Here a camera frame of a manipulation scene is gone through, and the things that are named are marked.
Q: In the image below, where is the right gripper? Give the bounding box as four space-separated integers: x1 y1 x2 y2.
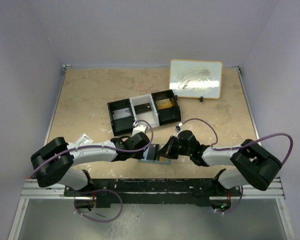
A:
156 135 192 160

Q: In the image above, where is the orange card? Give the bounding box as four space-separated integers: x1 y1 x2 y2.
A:
157 156 169 164

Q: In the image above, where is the green card holder wallet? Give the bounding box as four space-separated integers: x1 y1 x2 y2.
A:
138 144 171 165

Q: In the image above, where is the black white sorting tray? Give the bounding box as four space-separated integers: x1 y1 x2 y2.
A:
107 90 181 136

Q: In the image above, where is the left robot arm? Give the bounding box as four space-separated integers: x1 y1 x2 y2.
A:
30 132 154 196

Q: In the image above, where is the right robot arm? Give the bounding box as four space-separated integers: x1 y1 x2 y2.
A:
157 130 283 196

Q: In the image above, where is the silver VIP card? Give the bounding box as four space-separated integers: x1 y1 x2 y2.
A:
112 107 131 120

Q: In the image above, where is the gold card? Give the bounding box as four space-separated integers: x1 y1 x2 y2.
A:
155 98 173 110

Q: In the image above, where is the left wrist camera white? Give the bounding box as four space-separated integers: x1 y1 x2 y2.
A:
131 123 148 137

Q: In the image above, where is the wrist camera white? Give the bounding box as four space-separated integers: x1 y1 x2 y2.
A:
131 123 148 137
175 122 183 133

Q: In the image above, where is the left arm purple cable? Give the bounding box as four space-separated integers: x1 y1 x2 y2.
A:
29 119 155 180

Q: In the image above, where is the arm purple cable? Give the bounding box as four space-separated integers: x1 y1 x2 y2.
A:
29 119 155 180
176 117 295 166

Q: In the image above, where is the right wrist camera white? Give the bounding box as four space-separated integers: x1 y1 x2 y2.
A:
175 122 183 133

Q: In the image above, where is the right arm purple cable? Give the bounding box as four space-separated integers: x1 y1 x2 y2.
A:
176 117 295 166

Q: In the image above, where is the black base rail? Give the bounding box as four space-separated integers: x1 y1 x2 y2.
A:
64 178 241 208

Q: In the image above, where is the white board wooden frame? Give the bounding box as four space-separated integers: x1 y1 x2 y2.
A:
169 59 223 99

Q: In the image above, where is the aluminium frame rail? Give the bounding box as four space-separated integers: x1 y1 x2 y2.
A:
236 176 286 201

